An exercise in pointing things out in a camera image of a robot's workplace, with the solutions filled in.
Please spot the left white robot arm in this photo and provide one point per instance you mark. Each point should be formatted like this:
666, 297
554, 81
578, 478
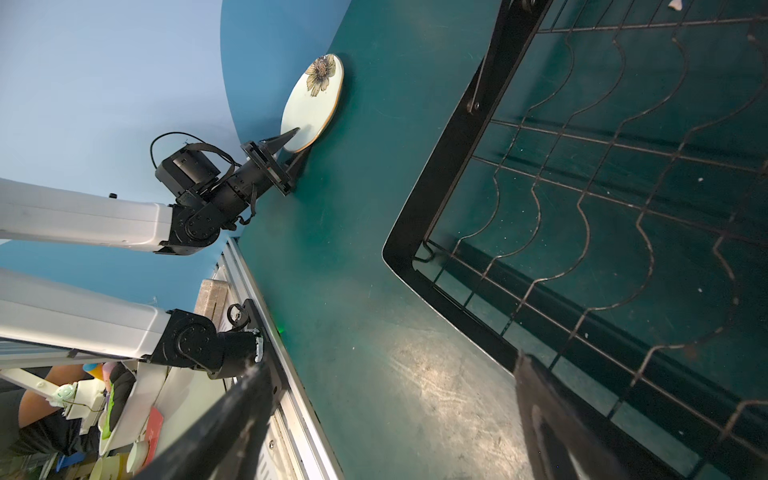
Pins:
93, 274

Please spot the black wire dish rack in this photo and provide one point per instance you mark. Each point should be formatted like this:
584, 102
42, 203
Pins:
598, 201

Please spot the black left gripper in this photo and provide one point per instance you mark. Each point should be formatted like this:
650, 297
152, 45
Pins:
274, 165

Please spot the aluminium frame rail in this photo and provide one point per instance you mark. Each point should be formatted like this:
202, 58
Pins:
295, 445

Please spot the person forearm, background clutter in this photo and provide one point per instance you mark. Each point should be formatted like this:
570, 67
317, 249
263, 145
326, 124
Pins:
30, 425

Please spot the mint green leaf plate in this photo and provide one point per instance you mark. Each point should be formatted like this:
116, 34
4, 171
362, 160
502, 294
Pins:
313, 102

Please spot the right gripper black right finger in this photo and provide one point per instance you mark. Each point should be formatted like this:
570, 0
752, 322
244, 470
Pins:
563, 437

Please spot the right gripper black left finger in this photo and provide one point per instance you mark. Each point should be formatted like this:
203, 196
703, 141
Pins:
238, 419

